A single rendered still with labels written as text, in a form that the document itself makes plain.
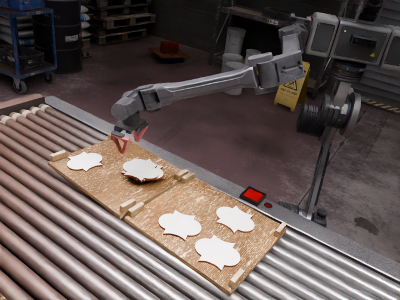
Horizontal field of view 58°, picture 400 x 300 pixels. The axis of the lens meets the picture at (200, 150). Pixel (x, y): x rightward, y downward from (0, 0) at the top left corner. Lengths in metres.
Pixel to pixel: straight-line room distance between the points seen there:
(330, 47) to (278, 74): 0.57
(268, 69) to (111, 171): 0.69
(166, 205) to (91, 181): 0.29
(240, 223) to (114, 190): 0.45
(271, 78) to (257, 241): 0.50
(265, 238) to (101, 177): 0.62
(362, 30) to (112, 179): 1.12
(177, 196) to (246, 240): 0.29
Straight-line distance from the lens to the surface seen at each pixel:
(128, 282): 1.04
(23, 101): 1.93
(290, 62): 1.08
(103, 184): 1.33
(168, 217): 1.19
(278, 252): 1.21
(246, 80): 1.08
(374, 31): 1.63
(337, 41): 1.61
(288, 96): 4.73
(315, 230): 1.35
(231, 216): 1.24
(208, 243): 1.12
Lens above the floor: 1.73
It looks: 30 degrees down
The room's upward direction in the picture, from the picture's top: 9 degrees clockwise
